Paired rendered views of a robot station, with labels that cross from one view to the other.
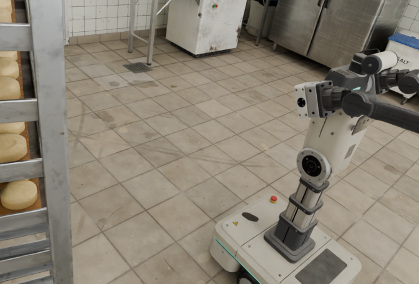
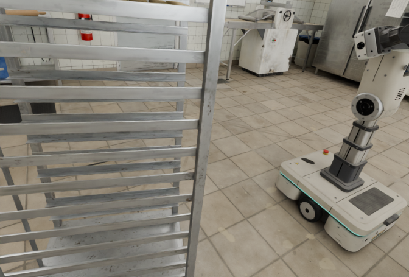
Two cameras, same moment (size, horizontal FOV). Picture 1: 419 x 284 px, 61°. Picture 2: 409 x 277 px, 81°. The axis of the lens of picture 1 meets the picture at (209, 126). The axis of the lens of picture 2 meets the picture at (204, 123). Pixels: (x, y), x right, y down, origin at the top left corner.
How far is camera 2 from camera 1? 0.43 m
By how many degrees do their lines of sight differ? 14
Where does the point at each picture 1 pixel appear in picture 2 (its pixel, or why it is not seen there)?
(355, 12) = not seen: hidden behind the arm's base
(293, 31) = (332, 58)
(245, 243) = (305, 175)
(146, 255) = (229, 183)
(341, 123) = (394, 64)
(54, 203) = not seen: outside the picture
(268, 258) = (325, 187)
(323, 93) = (381, 33)
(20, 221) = (192, 14)
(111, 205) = not seen: hidden behind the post
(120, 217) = (210, 159)
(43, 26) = not seen: outside the picture
